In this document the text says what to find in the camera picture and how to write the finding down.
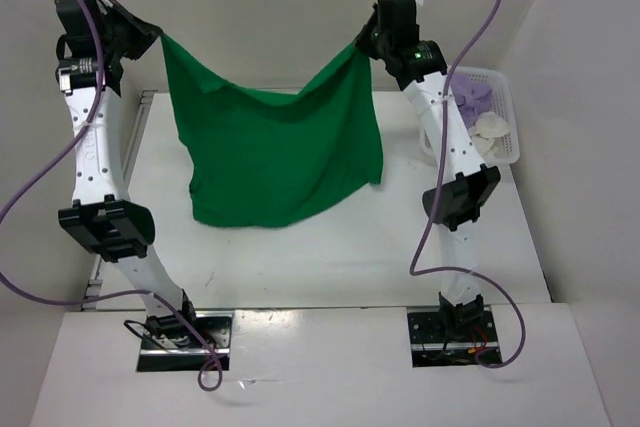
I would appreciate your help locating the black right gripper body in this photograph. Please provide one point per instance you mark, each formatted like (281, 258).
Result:
(380, 42)

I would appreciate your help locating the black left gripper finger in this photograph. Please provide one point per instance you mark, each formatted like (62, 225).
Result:
(133, 50)
(130, 28)

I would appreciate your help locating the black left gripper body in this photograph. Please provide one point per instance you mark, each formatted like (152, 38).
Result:
(109, 35)

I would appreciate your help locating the purple t shirt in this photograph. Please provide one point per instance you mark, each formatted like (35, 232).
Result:
(472, 98)

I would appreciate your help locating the green t shirt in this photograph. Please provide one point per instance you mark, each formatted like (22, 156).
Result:
(271, 159)

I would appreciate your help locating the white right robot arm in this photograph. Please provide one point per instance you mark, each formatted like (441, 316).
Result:
(464, 181)

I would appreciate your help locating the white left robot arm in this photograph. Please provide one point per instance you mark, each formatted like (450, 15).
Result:
(102, 218)

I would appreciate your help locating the white plastic basket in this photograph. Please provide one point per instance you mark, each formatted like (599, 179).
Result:
(507, 150)

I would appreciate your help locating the white t shirt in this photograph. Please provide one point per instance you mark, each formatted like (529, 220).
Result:
(487, 131)

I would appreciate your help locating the aluminium table edge rail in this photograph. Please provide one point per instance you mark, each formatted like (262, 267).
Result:
(131, 136)

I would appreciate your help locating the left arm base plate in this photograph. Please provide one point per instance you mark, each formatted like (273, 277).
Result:
(183, 351)

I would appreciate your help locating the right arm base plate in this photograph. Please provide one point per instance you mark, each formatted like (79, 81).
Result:
(432, 346)

